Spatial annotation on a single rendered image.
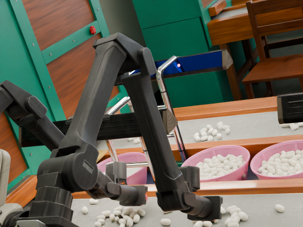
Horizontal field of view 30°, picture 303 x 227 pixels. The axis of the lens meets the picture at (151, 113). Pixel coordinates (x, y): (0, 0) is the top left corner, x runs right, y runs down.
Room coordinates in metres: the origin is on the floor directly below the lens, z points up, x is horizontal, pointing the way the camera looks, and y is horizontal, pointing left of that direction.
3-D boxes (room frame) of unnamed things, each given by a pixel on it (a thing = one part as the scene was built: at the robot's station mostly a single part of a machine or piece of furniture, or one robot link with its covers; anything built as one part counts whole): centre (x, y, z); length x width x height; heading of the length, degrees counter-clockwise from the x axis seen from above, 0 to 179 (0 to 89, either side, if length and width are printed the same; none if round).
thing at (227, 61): (2.30, -0.09, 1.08); 0.62 x 0.08 x 0.07; 58
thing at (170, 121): (1.82, 0.21, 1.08); 0.62 x 0.08 x 0.07; 58
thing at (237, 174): (1.92, -0.17, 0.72); 0.27 x 0.27 x 0.10
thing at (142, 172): (2.15, 0.20, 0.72); 0.27 x 0.27 x 0.10
